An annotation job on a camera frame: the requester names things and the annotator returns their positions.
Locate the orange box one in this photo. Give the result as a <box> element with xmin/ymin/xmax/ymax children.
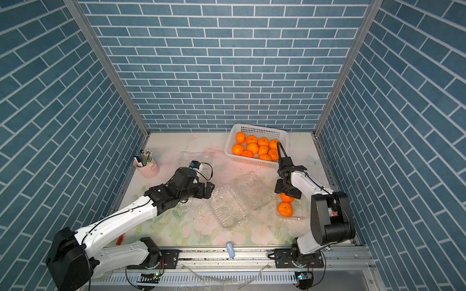
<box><xmin>235</xmin><ymin>132</ymin><xmax>246</xmax><ymax>144</ymax></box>
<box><xmin>268</xmin><ymin>149</ymin><xmax>279</xmax><ymax>161</ymax></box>
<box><xmin>280</xmin><ymin>193</ymin><xmax>295</xmax><ymax>203</ymax></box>

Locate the clear plastic clamshell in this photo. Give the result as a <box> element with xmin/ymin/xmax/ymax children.
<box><xmin>209</xmin><ymin>172</ymin><xmax>275</xmax><ymax>229</ymax></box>
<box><xmin>178</xmin><ymin>151</ymin><xmax>214</xmax><ymax>167</ymax></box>
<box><xmin>275</xmin><ymin>194</ymin><xmax>311</xmax><ymax>220</ymax></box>

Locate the orange box three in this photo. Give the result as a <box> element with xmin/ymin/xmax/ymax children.
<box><xmin>246</xmin><ymin>143</ymin><xmax>259</xmax><ymax>155</ymax></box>
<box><xmin>241</xmin><ymin>150</ymin><xmax>254</xmax><ymax>158</ymax></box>
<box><xmin>277</xmin><ymin>202</ymin><xmax>294</xmax><ymax>218</ymax></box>

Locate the white perforated plastic basket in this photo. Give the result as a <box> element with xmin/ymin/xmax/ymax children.
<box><xmin>225</xmin><ymin>124</ymin><xmax>288</xmax><ymax>168</ymax></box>

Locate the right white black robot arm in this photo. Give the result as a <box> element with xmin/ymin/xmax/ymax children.
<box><xmin>275</xmin><ymin>163</ymin><xmax>356</xmax><ymax>261</ymax></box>

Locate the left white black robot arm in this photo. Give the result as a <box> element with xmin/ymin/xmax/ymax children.
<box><xmin>46</xmin><ymin>167</ymin><xmax>215</xmax><ymax>291</ymax></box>

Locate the pink metal pen bucket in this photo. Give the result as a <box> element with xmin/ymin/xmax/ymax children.
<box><xmin>133</xmin><ymin>149</ymin><xmax>160</xmax><ymax>179</ymax></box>

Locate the small light blue cylinder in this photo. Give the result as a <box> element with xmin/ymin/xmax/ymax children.
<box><xmin>225</xmin><ymin>242</ymin><xmax>235</xmax><ymax>259</ymax></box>

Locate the red white marker pen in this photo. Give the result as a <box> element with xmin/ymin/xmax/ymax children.
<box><xmin>116</xmin><ymin>234</ymin><xmax>125</xmax><ymax>246</ymax></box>

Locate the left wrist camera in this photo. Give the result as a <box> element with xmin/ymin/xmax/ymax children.
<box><xmin>189</xmin><ymin>160</ymin><xmax>203</xmax><ymax>172</ymax></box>

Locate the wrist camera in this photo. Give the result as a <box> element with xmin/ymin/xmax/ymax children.
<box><xmin>279</xmin><ymin>156</ymin><xmax>294</xmax><ymax>169</ymax></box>
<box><xmin>189</xmin><ymin>160</ymin><xmax>203</xmax><ymax>172</ymax></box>

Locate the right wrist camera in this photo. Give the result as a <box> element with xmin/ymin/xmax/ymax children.
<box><xmin>279</xmin><ymin>156</ymin><xmax>294</xmax><ymax>169</ymax></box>

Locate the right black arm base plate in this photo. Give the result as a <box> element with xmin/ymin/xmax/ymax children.
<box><xmin>267</xmin><ymin>248</ymin><xmax>324</xmax><ymax>269</ymax></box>

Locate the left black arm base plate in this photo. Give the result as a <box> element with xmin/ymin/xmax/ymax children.
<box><xmin>144</xmin><ymin>249</ymin><xmax>180</xmax><ymax>270</ymax></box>

